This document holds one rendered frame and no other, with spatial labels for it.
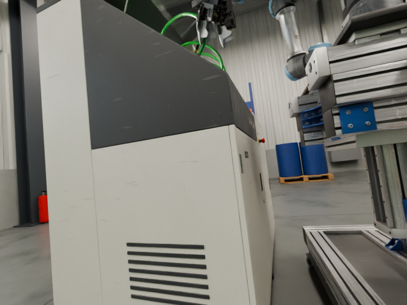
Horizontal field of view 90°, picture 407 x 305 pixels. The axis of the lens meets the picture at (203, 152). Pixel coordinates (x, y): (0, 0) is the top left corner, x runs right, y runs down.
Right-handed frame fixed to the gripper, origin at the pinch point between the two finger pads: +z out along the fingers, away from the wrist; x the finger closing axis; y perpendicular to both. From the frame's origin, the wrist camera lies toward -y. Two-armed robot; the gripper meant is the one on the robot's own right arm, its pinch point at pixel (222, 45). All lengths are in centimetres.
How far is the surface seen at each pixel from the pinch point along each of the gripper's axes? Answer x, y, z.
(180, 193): -33, -13, 64
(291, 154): 472, 49, 50
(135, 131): -33, -29, 41
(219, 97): -33.1, 3.7, 36.1
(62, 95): -33, -65, 19
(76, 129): -33, -58, 35
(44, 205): 139, -367, 93
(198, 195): -33, -7, 66
